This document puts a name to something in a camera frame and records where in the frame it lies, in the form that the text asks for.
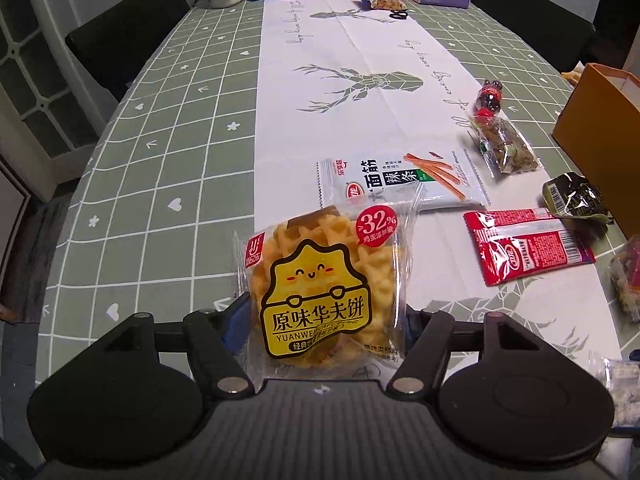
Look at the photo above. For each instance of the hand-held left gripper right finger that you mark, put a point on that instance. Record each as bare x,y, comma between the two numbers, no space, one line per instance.
414,329

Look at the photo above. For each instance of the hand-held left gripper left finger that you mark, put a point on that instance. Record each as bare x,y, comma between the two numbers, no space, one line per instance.
232,327

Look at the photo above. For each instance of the yellow waffle packet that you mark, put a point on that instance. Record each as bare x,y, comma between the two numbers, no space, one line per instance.
320,285

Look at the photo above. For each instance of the red snack packet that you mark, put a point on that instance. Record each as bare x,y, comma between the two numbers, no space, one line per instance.
525,245

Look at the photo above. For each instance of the white spicy strip packet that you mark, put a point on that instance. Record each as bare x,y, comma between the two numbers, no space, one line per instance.
400,182

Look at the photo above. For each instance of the green black snack packet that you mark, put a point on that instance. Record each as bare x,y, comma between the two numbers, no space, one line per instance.
575,197

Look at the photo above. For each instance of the clear dried fruit bag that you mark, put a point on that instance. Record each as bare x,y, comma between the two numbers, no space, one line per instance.
627,280

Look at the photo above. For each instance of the orange cardboard box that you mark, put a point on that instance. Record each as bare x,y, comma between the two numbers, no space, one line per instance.
600,125

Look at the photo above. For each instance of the green checked tablecloth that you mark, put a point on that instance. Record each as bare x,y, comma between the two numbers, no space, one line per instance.
175,170

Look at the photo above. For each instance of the clear nut snack packet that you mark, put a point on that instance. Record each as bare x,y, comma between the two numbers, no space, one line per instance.
505,147

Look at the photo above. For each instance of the white deer print runner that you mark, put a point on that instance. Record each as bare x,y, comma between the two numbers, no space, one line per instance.
340,110

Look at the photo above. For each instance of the small cola bottle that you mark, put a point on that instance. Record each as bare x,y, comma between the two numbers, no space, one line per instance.
489,97

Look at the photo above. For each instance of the black chair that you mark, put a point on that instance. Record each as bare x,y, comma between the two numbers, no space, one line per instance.
530,15
125,35

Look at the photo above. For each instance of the white lattice cabinet door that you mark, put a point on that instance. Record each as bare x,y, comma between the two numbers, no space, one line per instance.
35,85

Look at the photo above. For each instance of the clear bag of nuts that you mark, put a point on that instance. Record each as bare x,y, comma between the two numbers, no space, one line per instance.
382,1

